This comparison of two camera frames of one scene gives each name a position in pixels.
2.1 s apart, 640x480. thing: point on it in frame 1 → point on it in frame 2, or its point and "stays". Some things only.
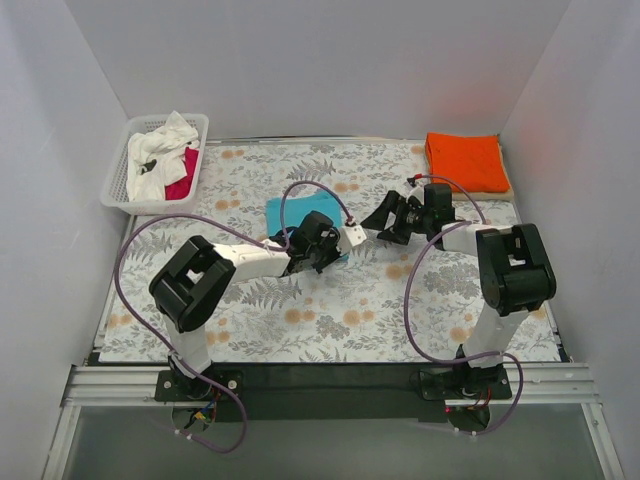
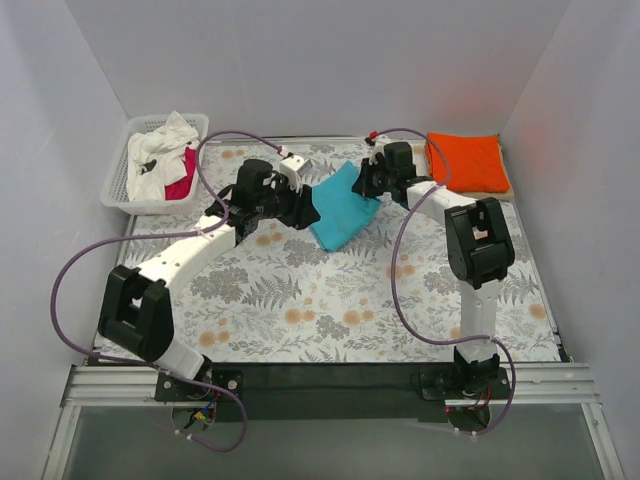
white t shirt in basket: x=156 y=158 stays
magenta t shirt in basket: x=180 y=190 stays
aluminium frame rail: x=554 y=385 stays
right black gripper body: x=401 y=218 → x=367 y=180
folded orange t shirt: x=473 y=160 stays
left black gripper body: x=326 y=255 → x=300 y=206
